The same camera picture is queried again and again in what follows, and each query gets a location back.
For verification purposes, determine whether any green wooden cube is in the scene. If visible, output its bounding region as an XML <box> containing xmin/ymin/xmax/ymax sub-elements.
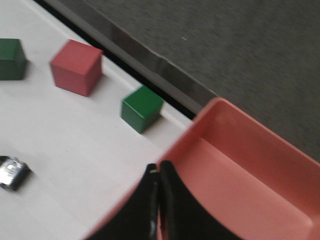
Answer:
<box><xmin>0</xmin><ymin>38</ymin><xmax>28</xmax><ymax>81</ymax></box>
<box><xmin>120</xmin><ymin>85</ymin><xmax>164</xmax><ymax>134</ymax></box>

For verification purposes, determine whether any green wooden cube left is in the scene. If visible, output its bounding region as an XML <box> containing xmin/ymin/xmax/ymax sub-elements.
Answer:
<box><xmin>0</xmin><ymin>38</ymin><xmax>28</xmax><ymax>81</ymax></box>

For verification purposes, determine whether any pink wooden cube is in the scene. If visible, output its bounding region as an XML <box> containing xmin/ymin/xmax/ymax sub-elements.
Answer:
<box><xmin>50</xmin><ymin>39</ymin><xmax>103</xmax><ymax>97</ymax></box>

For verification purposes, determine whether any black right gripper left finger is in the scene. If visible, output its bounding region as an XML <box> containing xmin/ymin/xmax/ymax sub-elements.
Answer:
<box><xmin>87</xmin><ymin>163</ymin><xmax>159</xmax><ymax>240</ymax></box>

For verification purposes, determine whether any green wooden cube right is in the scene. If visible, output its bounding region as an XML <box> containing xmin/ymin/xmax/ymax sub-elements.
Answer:
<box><xmin>120</xmin><ymin>85</ymin><xmax>164</xmax><ymax>134</ymax></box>

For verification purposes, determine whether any pink plastic bin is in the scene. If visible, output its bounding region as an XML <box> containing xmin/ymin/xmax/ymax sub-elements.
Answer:
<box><xmin>87</xmin><ymin>97</ymin><xmax>320</xmax><ymax>240</ymax></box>

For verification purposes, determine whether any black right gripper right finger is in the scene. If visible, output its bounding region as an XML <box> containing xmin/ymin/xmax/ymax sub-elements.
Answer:
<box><xmin>160</xmin><ymin>160</ymin><xmax>240</xmax><ymax>240</ymax></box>

